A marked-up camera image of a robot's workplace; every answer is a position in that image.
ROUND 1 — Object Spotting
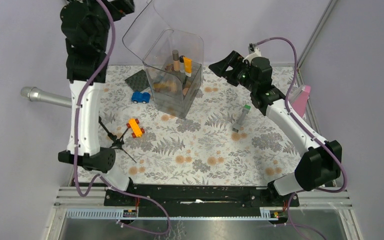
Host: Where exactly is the dark grey building plate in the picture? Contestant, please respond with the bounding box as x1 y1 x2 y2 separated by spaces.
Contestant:
124 69 150 92

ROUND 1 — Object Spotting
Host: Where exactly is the orange round sponge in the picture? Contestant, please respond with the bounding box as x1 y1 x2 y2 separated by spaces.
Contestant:
182 87 190 97

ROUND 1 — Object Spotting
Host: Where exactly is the clear acrylic organizer box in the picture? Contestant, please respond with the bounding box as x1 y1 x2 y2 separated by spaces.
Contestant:
122 0 204 119

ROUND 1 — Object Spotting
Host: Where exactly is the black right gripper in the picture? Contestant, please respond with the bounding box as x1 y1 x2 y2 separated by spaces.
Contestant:
208 51 258 93

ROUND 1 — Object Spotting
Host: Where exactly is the pink stand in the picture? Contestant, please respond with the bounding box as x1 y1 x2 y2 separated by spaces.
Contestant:
289 85 312 118

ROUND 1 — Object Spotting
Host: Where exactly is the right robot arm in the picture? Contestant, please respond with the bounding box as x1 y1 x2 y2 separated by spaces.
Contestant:
209 51 342 206

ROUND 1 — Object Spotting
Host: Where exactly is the silver microphone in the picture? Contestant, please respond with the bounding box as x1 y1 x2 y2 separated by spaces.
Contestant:
20 86 72 108

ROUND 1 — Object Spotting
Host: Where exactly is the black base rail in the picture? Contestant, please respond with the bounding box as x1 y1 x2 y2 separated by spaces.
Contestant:
104 183 289 218

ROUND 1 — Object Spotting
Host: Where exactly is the beige makeup sponge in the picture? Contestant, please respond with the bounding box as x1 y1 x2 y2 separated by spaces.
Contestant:
153 81 178 93

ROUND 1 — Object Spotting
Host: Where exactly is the black mascara stick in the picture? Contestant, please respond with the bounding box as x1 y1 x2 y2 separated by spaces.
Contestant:
182 76 189 88

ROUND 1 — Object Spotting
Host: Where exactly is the blue toy car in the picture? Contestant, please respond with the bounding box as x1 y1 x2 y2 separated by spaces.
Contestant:
131 91 151 104

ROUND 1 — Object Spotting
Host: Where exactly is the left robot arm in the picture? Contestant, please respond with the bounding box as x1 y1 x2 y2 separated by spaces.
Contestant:
58 0 135 206

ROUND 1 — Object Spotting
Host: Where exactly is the beige foundation tube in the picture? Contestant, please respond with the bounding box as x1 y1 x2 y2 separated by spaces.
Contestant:
172 49 180 72

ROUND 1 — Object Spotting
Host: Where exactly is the orange cream tube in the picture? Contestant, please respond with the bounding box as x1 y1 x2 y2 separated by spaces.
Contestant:
183 56 192 77

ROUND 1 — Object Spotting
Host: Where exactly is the grey square tube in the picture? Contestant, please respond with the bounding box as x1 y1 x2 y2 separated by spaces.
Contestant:
232 104 251 133

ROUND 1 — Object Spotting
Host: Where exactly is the yellow red toy block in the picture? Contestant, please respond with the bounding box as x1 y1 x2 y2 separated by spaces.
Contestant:
126 118 145 138

